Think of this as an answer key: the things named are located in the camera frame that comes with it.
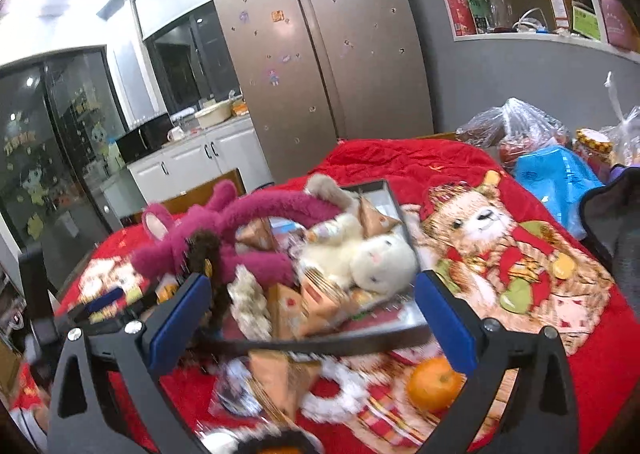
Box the black spiked hair comb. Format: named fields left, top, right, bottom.
left=184, top=229, right=231, bottom=333

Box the yellow lid jar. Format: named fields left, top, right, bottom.
left=573, top=128, right=613, bottom=166

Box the cream white plush toy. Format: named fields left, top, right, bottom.
left=297, top=174, right=419, bottom=296

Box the white kitchen cabinet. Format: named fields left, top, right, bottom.
left=128, top=115, right=273, bottom=203

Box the black microwave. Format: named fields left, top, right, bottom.
left=116, top=112, right=174, bottom=165

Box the tan triangular pouch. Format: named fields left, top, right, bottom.
left=248, top=351, right=321, bottom=422

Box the silver double door refrigerator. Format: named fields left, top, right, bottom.
left=214, top=0, right=434, bottom=182

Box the pink bunny plush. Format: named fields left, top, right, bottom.
left=131, top=174, right=352, bottom=287

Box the orange tangerine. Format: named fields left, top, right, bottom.
left=406, top=356, right=465, bottom=414

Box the clear plastic bag of food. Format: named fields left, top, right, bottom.
left=456, top=97, right=568, bottom=171

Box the red teddy bear blanket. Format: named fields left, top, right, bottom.
left=96, top=139, right=639, bottom=453

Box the tan cardboard carton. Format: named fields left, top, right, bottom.
left=267, top=269, right=359, bottom=340

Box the black white crochet scrunchie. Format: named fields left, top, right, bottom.
left=196, top=424, right=326, bottom=454

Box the wooden chair back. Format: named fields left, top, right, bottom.
left=162, top=169, right=246, bottom=219

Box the pink bottle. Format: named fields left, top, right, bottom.
left=600, top=0, right=639, bottom=53

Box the anime round badge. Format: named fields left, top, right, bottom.
left=209, top=356, right=262, bottom=418

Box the blue plastic bag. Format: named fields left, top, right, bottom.
left=513, top=145, right=603, bottom=240

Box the black tray box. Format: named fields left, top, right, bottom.
left=194, top=179, right=436, bottom=359

